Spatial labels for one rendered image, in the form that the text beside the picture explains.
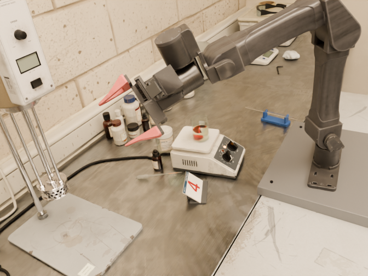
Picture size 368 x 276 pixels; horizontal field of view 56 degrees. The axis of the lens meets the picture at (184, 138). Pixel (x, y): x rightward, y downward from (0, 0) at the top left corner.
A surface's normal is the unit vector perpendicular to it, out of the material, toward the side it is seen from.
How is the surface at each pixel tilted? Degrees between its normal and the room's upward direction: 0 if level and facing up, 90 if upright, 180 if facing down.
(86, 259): 0
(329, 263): 0
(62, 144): 90
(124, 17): 90
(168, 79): 55
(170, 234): 0
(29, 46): 90
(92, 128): 90
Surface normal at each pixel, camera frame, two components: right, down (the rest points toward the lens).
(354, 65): -0.52, 0.51
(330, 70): 0.18, 0.65
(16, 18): 0.85, 0.22
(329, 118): 0.13, 0.34
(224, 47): -0.40, -0.70
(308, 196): -0.16, -0.80
